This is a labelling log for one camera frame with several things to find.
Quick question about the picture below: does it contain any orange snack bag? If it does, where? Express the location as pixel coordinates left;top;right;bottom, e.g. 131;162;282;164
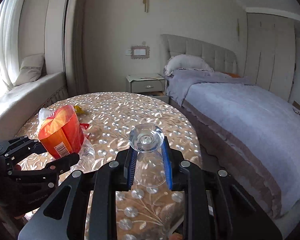
38;105;84;159

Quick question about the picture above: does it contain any clear plastic cup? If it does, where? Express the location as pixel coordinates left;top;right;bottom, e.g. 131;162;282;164
129;123;166;187

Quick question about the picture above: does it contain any red rice cracker wrapper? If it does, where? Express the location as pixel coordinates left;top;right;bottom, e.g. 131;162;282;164
80;123;90;129

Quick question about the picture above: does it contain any clear plastic bag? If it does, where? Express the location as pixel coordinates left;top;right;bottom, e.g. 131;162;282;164
70;127;95;173

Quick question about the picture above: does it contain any white crumpled tissue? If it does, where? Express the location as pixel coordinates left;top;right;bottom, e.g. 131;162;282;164
37;108;55;134

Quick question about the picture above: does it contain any beige window seat cushion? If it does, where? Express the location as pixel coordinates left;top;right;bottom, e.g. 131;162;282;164
0;72;69;141

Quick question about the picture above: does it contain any yellow candy wrapper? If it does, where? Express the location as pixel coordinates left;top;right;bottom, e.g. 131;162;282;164
74;105;87;116

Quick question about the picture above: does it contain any beige embroidered tablecloth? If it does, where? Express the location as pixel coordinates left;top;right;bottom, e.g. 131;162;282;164
14;91;203;240

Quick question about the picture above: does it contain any beige throw pillow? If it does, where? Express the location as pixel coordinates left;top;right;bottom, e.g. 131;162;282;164
14;54;45;86

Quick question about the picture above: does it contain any bed with lavender cover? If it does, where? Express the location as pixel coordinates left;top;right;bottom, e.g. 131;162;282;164
165;68;300;238

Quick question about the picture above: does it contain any white sheer curtain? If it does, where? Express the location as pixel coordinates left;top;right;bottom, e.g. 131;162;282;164
0;0;25;93

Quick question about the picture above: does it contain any grey bedside nightstand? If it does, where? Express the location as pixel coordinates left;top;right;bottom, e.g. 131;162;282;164
126;74;169;103

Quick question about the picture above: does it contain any beige tufted headboard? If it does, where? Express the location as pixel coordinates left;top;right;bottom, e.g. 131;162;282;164
160;34;238;74

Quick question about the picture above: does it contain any white fluffy pillow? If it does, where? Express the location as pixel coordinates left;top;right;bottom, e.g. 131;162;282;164
164;54;214;76

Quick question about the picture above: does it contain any beige wardrobe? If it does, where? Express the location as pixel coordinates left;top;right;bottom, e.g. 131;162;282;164
244;13;300;101

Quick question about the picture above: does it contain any ornate framed wall switch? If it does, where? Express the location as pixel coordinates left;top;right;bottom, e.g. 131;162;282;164
125;46;150;60

